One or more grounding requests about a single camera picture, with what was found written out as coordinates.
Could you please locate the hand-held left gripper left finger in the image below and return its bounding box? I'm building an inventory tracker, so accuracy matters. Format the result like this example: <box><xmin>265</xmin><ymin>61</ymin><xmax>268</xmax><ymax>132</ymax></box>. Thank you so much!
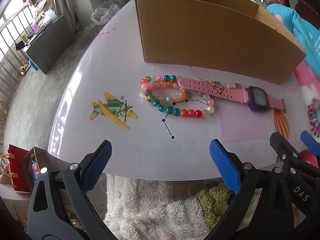
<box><xmin>27</xmin><ymin>139</ymin><xmax>113</xmax><ymax>240</ymax></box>

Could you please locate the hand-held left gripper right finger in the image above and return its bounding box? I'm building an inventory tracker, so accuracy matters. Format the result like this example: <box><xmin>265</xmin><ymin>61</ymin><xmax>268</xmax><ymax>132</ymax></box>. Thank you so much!
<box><xmin>207</xmin><ymin>138</ymin><xmax>295</xmax><ymax>240</ymax></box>

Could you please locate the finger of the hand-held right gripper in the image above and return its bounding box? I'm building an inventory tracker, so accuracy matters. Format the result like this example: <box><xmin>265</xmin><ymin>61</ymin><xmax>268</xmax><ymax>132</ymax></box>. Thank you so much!
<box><xmin>301</xmin><ymin>130</ymin><xmax>320</xmax><ymax>155</ymax></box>
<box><xmin>269</xmin><ymin>131</ymin><xmax>320</xmax><ymax>180</ymax></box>

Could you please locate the pink strap digital watch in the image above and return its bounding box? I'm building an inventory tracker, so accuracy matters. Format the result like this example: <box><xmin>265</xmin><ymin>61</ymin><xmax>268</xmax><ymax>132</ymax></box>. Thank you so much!
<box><xmin>178</xmin><ymin>78</ymin><xmax>287</xmax><ymax>113</ymax></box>

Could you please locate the multicolour bead bracelet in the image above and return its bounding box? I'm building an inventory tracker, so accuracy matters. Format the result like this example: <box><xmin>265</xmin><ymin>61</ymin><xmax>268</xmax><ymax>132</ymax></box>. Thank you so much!
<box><xmin>139</xmin><ymin>74</ymin><xmax>215</xmax><ymax>119</ymax></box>

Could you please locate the peach bead bracelet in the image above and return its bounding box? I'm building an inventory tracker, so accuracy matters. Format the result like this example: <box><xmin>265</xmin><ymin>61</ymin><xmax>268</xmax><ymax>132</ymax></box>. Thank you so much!
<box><xmin>142</xmin><ymin>79</ymin><xmax>188</xmax><ymax>103</ymax></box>

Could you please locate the brown cardboard box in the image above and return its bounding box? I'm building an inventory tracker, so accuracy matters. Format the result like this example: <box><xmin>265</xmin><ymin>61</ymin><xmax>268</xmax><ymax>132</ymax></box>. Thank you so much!
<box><xmin>135</xmin><ymin>0</ymin><xmax>307</xmax><ymax>85</ymax></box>

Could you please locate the green fluffy rug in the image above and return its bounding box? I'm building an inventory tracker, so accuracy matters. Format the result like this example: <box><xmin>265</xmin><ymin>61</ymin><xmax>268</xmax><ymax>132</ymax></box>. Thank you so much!
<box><xmin>195</xmin><ymin>186</ymin><xmax>253</xmax><ymax>230</ymax></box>

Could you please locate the pink floral quilt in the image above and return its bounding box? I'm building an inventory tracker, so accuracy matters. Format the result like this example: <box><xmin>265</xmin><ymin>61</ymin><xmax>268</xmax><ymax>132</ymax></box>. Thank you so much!
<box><xmin>294</xmin><ymin>61</ymin><xmax>320</xmax><ymax>168</ymax></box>

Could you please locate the brown paper bag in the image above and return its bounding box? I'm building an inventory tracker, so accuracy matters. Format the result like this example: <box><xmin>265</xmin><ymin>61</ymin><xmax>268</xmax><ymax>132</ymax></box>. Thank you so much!
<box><xmin>22</xmin><ymin>146</ymin><xmax>49</xmax><ymax>193</ymax></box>

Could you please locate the white fluffy rug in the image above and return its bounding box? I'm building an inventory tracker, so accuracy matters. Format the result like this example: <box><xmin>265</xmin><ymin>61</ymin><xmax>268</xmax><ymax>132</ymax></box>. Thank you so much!
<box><xmin>104</xmin><ymin>174</ymin><xmax>263</xmax><ymax>240</ymax></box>

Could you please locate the red gift bag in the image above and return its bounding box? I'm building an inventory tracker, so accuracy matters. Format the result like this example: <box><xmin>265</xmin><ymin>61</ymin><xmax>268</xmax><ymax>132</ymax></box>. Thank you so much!
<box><xmin>0</xmin><ymin>144</ymin><xmax>31</xmax><ymax>193</ymax></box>

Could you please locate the pair of beige shoes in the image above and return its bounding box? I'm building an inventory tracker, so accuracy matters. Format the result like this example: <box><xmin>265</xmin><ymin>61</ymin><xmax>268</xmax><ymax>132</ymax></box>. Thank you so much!
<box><xmin>19</xmin><ymin>60</ymin><xmax>29</xmax><ymax>76</ymax></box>

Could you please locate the blue quilt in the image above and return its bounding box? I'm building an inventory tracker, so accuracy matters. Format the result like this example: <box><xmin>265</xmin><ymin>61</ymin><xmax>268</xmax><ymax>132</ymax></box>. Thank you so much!
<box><xmin>266</xmin><ymin>4</ymin><xmax>320</xmax><ymax>73</ymax></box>

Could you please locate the dark cabinet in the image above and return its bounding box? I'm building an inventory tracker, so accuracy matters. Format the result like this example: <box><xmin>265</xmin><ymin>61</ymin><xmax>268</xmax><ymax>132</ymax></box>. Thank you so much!
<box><xmin>25</xmin><ymin>15</ymin><xmax>76</xmax><ymax>75</ymax></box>

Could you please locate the white plastic bag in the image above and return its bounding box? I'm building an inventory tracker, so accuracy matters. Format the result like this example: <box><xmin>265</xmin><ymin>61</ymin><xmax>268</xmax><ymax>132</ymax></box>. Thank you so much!
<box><xmin>91</xmin><ymin>0</ymin><xmax>121</xmax><ymax>26</ymax></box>

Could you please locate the metal window railing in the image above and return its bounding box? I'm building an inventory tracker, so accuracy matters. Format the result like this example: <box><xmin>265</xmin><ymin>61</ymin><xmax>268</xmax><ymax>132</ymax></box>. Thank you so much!
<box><xmin>0</xmin><ymin>5</ymin><xmax>34</xmax><ymax>98</ymax></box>

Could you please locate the grey curtain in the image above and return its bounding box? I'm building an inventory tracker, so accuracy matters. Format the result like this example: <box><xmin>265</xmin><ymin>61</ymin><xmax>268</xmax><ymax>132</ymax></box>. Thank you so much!
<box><xmin>51</xmin><ymin>0</ymin><xmax>81</xmax><ymax>33</ymax></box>

